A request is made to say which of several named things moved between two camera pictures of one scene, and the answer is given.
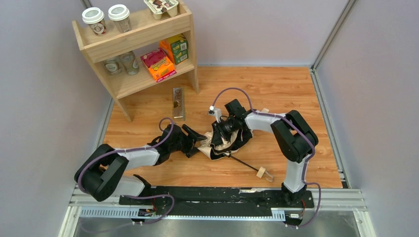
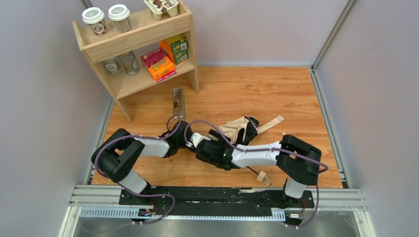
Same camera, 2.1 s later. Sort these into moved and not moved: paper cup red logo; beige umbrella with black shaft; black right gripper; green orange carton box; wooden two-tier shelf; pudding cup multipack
Moved: black right gripper; beige umbrella with black shaft
Not moved: green orange carton box; pudding cup multipack; paper cup red logo; wooden two-tier shelf
